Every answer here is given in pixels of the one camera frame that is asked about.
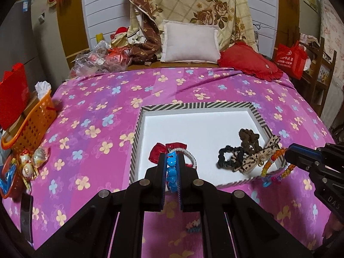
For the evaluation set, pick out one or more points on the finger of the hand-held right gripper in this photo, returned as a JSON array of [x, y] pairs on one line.
[[302, 157]]

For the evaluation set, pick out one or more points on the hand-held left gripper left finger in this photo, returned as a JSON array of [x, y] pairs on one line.
[[161, 180]]

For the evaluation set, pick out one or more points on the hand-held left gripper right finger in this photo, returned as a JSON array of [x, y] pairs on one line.
[[181, 180]]

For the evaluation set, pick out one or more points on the red shiny bow hair clip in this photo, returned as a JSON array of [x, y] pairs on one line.
[[157, 151]]

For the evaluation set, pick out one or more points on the leopard print hair bow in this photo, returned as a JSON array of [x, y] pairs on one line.
[[255, 158]]

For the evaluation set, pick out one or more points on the striped shallow cardboard box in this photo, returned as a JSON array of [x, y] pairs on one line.
[[201, 129]]

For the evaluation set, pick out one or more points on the brown scrunchie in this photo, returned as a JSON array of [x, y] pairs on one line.
[[248, 137]]

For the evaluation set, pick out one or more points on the wooden shelf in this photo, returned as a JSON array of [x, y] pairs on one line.
[[319, 80]]

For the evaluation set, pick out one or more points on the red shopping bag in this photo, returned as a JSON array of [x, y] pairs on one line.
[[291, 60]]

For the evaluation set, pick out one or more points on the floral curtain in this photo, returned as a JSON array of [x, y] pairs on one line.
[[333, 59]]

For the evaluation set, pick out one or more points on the red frilled cushion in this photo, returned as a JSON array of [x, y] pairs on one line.
[[250, 61]]

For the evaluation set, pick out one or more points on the red snack packets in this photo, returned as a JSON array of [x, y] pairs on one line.
[[117, 59]]

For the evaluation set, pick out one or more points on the brown patterned blanket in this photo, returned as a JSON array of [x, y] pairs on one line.
[[142, 45]]

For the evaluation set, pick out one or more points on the painted egg ornament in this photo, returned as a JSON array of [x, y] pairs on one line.
[[26, 157]]

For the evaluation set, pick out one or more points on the large orange plastic basket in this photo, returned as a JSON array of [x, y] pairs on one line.
[[35, 126]]

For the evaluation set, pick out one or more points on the white pillow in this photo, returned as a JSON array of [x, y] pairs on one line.
[[190, 41]]

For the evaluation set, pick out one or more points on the black flat tablet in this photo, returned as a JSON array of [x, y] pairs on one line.
[[27, 217]]

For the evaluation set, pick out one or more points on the clear plastic bag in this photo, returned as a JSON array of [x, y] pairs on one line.
[[86, 61]]

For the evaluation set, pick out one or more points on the small orange plastic basket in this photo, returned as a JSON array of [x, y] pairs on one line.
[[13, 190]]

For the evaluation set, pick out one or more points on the white tissue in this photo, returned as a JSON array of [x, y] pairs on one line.
[[42, 88]]

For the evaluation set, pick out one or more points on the red santa toy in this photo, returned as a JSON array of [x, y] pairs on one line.
[[119, 33]]

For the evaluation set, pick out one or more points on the blue foil wrapper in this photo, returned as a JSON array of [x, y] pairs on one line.
[[6, 180]]

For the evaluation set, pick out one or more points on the yellow small box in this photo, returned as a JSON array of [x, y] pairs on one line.
[[99, 37]]

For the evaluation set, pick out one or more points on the red gift bag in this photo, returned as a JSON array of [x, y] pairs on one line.
[[13, 96]]

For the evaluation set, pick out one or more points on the wooden door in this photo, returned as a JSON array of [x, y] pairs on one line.
[[72, 27]]

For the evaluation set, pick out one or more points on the cream floral quilt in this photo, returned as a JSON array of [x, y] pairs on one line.
[[193, 0]]

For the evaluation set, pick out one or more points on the grey refrigerator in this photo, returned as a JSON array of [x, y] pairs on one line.
[[24, 37]]

